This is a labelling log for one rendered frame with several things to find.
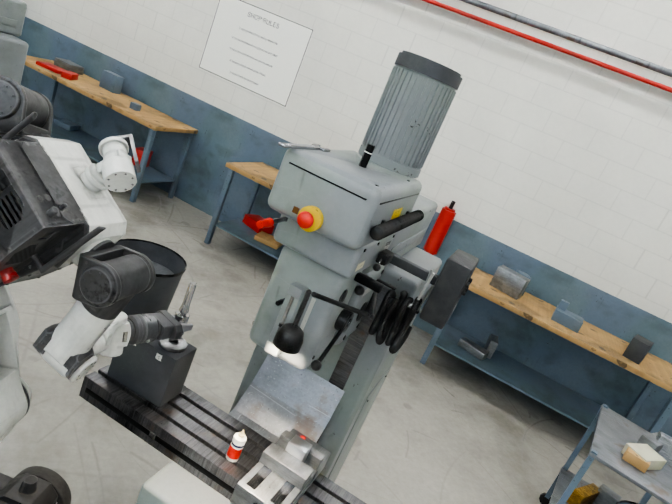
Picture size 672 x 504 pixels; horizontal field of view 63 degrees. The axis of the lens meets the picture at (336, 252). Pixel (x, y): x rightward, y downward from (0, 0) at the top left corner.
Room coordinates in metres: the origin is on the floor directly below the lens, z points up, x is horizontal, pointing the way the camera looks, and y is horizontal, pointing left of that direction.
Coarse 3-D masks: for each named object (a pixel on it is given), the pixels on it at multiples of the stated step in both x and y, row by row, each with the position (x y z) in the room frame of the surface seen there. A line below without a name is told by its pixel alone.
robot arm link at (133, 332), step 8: (128, 320) 1.42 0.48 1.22; (136, 320) 1.42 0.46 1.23; (120, 328) 1.36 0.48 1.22; (128, 328) 1.38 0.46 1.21; (136, 328) 1.40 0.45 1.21; (144, 328) 1.42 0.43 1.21; (112, 336) 1.35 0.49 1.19; (120, 336) 1.36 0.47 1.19; (128, 336) 1.38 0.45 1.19; (136, 336) 1.40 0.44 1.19; (144, 336) 1.42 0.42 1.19; (112, 344) 1.35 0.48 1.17; (120, 344) 1.36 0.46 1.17; (104, 352) 1.34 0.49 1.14; (112, 352) 1.34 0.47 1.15; (120, 352) 1.37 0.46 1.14
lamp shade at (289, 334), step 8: (280, 328) 1.26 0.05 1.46; (288, 328) 1.25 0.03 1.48; (296, 328) 1.26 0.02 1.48; (280, 336) 1.24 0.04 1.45; (288, 336) 1.24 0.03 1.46; (296, 336) 1.24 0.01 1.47; (280, 344) 1.23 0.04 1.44; (288, 344) 1.23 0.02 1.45; (296, 344) 1.24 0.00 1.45; (288, 352) 1.23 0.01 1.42; (296, 352) 1.25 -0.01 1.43
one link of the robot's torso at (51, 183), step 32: (0, 160) 0.96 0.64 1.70; (32, 160) 1.03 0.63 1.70; (64, 160) 1.12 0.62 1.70; (0, 192) 0.95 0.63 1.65; (32, 192) 0.97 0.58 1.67; (64, 192) 1.05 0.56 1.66; (96, 192) 1.15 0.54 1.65; (0, 224) 0.94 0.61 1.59; (32, 224) 0.94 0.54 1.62; (64, 224) 0.99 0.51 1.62; (96, 224) 1.07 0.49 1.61; (0, 256) 0.94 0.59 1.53; (32, 256) 1.02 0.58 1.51; (64, 256) 1.01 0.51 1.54
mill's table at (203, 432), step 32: (96, 384) 1.49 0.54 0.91; (128, 416) 1.45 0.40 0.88; (160, 416) 1.47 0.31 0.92; (192, 416) 1.53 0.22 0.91; (224, 416) 1.59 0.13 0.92; (160, 448) 1.41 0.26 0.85; (192, 448) 1.39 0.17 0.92; (224, 448) 1.44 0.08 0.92; (256, 448) 1.50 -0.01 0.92; (224, 480) 1.35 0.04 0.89; (320, 480) 1.48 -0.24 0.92
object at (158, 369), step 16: (128, 352) 1.54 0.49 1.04; (144, 352) 1.53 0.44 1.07; (160, 352) 1.51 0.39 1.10; (176, 352) 1.54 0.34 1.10; (192, 352) 1.59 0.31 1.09; (112, 368) 1.55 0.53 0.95; (128, 368) 1.53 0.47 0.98; (144, 368) 1.52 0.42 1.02; (160, 368) 1.51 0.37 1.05; (176, 368) 1.52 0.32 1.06; (128, 384) 1.53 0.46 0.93; (144, 384) 1.52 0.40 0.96; (160, 384) 1.50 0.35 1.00; (176, 384) 1.56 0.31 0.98; (160, 400) 1.50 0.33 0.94
